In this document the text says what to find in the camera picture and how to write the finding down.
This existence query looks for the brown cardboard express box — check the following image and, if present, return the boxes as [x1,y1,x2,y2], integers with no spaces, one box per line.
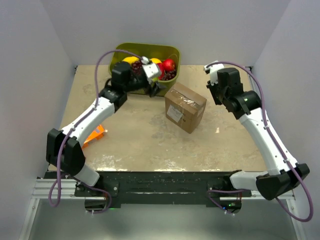
[164,82,207,134]

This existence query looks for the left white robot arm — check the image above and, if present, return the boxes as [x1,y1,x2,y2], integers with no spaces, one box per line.
[46,61,163,196]

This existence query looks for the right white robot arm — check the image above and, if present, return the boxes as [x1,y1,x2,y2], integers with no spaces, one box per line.
[204,64,310,201]

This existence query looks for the orange carton box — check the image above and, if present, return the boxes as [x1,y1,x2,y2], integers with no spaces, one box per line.
[82,124,108,148]

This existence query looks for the dark red grape bunch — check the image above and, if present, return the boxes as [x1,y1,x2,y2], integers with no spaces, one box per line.
[160,69,177,81]

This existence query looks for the pink dragon fruit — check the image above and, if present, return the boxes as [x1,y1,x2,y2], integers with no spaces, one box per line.
[157,62,165,80]

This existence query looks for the yellow mango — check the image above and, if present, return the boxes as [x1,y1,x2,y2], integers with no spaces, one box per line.
[122,56,140,65]

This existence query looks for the red apple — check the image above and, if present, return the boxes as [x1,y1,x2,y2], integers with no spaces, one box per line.
[162,58,176,72]

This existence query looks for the yellow lemon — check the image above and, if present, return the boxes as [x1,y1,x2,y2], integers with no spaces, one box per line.
[150,58,162,64]

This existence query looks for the olive green plastic bin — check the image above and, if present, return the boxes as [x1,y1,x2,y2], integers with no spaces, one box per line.
[116,42,181,97]

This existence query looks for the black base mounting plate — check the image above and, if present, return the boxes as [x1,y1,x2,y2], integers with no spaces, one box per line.
[44,171,280,210]

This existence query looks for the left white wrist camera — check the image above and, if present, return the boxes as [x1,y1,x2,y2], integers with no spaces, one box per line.
[141,56,162,82]

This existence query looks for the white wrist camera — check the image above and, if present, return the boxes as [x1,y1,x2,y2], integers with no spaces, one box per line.
[141,56,162,82]
[203,60,225,86]

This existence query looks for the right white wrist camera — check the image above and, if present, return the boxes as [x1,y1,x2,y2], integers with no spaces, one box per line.
[203,60,225,86]

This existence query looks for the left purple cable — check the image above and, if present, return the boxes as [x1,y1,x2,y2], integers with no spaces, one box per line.
[48,49,147,215]

